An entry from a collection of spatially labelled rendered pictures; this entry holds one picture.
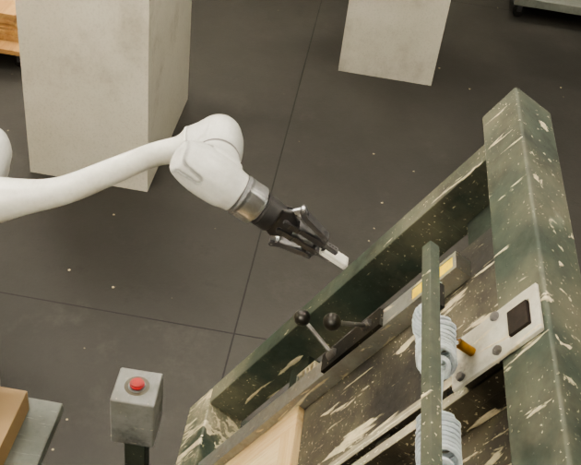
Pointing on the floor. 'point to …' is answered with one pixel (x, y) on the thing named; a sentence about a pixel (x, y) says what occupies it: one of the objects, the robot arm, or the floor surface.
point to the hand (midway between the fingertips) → (334, 256)
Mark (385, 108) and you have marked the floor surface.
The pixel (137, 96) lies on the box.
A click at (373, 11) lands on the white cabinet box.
